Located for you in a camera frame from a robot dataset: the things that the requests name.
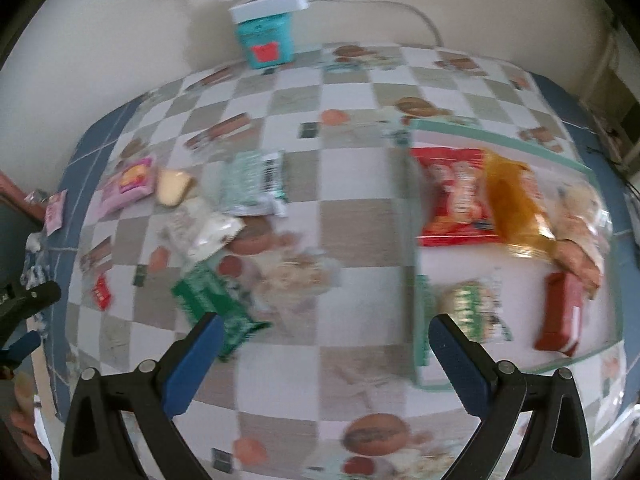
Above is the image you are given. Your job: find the black cable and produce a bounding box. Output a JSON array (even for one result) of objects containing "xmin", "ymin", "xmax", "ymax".
[{"xmin": 585, "ymin": 145, "xmax": 640, "ymax": 196}]

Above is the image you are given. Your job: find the orange and white snack packet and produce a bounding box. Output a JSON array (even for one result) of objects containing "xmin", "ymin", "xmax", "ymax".
[{"xmin": 550, "ymin": 220, "xmax": 606, "ymax": 296}]

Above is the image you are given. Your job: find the person's left hand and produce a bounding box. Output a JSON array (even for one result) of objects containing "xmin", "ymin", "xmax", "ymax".
[{"xmin": 5, "ymin": 367, "xmax": 51, "ymax": 466}]

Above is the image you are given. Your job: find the white power strip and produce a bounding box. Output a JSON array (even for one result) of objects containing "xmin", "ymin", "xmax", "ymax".
[{"xmin": 229, "ymin": 0, "xmax": 312, "ymax": 25}]

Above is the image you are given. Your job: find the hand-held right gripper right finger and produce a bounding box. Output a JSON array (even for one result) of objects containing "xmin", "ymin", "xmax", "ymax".
[{"xmin": 430, "ymin": 312, "xmax": 593, "ymax": 480}]

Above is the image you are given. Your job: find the clear white wrapper packet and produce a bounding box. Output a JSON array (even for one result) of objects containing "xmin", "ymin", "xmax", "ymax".
[{"xmin": 162, "ymin": 200, "xmax": 246, "ymax": 261}]

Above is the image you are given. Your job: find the small pink sachet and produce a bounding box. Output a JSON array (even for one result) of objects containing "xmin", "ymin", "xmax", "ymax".
[{"xmin": 44, "ymin": 190, "xmax": 68, "ymax": 235}]

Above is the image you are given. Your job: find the small pale yellow cake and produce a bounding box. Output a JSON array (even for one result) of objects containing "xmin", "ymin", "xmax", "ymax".
[{"xmin": 156, "ymin": 169, "xmax": 195, "ymax": 207}]

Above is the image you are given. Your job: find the dark green snack packet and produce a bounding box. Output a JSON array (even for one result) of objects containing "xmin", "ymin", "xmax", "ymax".
[{"xmin": 171, "ymin": 262, "xmax": 273, "ymax": 361}]

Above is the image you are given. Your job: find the red carton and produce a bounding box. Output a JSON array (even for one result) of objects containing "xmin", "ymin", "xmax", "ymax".
[{"xmin": 534, "ymin": 272, "xmax": 591, "ymax": 356}]

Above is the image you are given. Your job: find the teal container with red label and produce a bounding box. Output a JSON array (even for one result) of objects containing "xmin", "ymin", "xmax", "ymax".
[{"xmin": 235, "ymin": 12, "xmax": 296, "ymax": 70}]

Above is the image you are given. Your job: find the teal and silver foil packet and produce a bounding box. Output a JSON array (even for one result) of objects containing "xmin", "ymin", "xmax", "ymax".
[{"xmin": 220, "ymin": 150, "xmax": 291, "ymax": 218}]

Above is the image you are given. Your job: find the red snack packet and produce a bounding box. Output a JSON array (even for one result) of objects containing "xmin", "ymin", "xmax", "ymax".
[{"xmin": 411, "ymin": 147, "xmax": 501, "ymax": 248}]

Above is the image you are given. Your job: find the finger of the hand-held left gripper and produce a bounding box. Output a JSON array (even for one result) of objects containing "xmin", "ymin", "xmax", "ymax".
[
  {"xmin": 0, "ymin": 332, "xmax": 42, "ymax": 367},
  {"xmin": 0, "ymin": 280, "xmax": 62, "ymax": 333}
]

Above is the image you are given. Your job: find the grey power cable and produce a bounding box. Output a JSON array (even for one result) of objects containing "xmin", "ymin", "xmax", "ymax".
[{"xmin": 310, "ymin": 0, "xmax": 443, "ymax": 48}]

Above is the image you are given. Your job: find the yellow snack packet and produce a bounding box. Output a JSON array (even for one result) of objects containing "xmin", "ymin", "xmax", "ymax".
[{"xmin": 482, "ymin": 152, "xmax": 556, "ymax": 256}]

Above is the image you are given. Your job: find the pink snack packet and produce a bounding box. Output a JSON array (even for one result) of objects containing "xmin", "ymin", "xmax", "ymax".
[{"xmin": 100, "ymin": 156, "xmax": 156, "ymax": 211}]

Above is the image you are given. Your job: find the checkered printed tablecloth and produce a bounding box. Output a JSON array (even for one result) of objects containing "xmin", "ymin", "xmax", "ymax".
[{"xmin": 30, "ymin": 42, "xmax": 640, "ymax": 480}]

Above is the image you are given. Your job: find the teal shallow cardboard box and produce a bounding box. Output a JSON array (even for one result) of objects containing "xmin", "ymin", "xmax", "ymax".
[{"xmin": 407, "ymin": 119, "xmax": 618, "ymax": 393}]

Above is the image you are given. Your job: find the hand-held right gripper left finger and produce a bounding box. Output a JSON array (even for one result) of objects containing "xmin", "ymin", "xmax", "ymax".
[{"xmin": 60, "ymin": 311, "xmax": 226, "ymax": 480}]

